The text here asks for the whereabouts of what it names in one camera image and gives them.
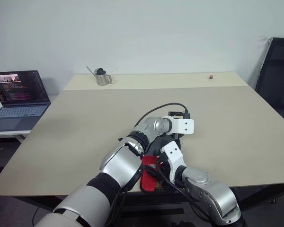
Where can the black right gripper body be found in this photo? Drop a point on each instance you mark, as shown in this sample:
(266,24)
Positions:
(165,171)

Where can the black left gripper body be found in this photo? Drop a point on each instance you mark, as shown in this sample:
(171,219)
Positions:
(174,137)

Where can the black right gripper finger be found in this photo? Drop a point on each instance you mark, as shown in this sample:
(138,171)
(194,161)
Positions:
(151,171)

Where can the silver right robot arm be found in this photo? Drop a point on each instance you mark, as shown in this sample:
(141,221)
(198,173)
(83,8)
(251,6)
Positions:
(210,189)

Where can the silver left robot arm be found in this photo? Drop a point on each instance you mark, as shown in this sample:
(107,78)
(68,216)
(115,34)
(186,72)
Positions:
(120,165)

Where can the black table crossbar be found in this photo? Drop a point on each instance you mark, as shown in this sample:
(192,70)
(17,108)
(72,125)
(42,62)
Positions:
(152,211)

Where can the small red block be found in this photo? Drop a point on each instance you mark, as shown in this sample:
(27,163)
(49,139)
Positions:
(211,76)

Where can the silver metal watering can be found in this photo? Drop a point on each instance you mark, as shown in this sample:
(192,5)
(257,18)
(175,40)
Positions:
(103,79)

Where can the black office chair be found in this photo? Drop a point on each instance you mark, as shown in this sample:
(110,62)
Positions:
(277,82)

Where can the white side table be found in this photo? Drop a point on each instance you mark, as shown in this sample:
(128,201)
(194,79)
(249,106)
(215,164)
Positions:
(11,134)

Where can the open grey laptop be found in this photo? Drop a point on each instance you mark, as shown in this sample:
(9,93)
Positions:
(16,94)

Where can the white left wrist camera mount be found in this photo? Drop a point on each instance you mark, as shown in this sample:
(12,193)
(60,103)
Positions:
(182,126)

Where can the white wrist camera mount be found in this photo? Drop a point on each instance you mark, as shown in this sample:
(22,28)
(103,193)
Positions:
(174,153)
(182,126)

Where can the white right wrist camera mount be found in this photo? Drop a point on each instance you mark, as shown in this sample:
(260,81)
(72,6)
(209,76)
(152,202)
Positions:
(174,153)

